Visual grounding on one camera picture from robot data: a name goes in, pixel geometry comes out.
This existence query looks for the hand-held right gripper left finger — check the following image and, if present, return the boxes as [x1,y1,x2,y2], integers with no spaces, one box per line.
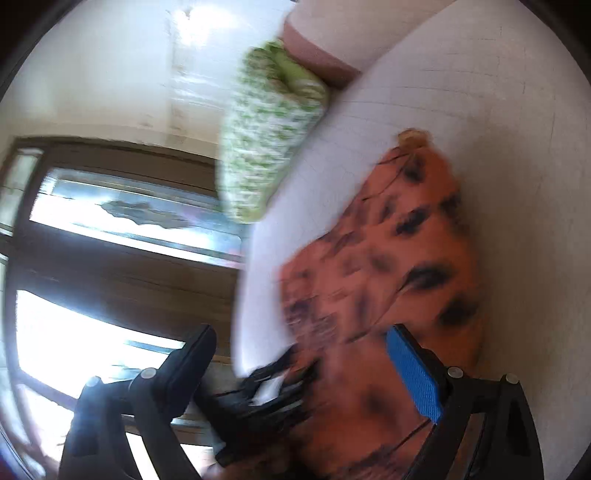
[59,323,218,480]

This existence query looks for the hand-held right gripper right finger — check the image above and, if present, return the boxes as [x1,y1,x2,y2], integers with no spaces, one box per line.
[385,323,543,480]

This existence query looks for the orange floral garment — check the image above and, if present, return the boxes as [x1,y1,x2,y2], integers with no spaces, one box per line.
[277,129,490,480]

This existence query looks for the wooden framed window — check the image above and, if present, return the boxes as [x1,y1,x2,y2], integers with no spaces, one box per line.
[0,136,252,480]

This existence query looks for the green patterned pillow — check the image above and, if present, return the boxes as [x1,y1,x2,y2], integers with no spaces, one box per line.
[217,39,329,224]

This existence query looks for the pale pink bed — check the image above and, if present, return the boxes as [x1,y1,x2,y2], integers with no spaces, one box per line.
[231,0,591,480]

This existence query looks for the pink bolster cushion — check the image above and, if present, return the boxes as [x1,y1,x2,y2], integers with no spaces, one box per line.
[281,0,462,88]

